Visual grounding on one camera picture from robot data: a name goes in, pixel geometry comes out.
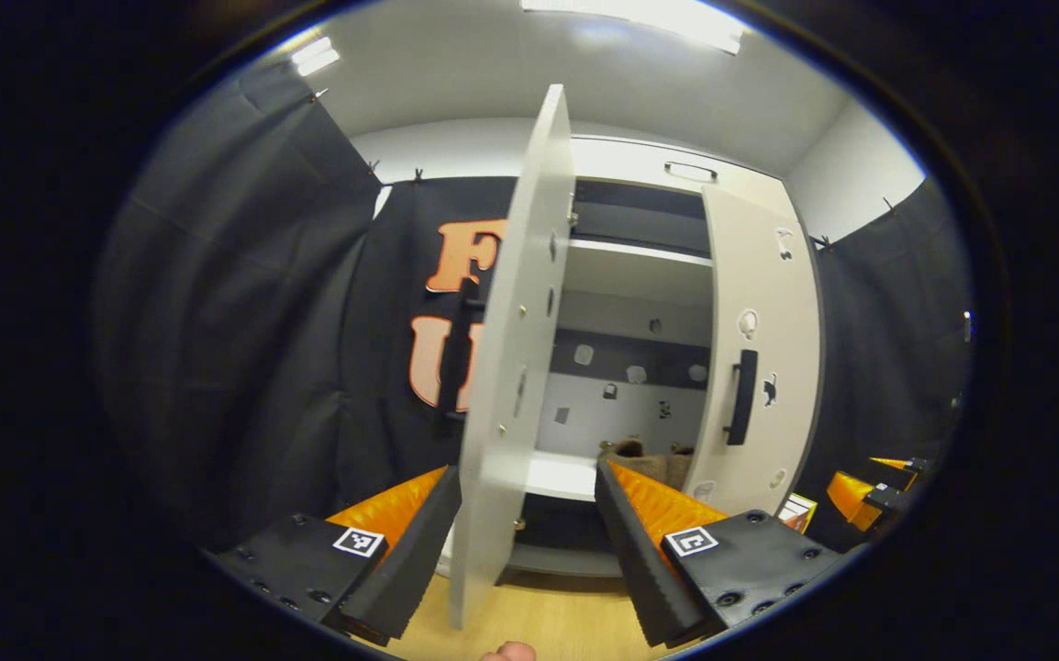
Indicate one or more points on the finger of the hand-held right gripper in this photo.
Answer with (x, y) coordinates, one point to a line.
(851, 500)
(906, 464)

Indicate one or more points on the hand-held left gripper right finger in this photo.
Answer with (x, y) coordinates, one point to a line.
(630, 560)

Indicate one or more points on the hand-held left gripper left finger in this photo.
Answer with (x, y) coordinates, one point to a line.
(415, 569)

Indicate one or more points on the white shoe cabinet door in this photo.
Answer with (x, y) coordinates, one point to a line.
(768, 275)
(511, 367)

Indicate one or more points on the white shoe cabinet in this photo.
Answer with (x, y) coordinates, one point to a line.
(640, 275)

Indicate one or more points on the red and white book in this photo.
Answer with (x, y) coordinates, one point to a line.
(793, 517)

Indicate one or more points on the large ceiling light panel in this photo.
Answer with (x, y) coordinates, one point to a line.
(640, 18)

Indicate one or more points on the small ceiling light panel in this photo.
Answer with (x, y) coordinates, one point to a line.
(315, 55)

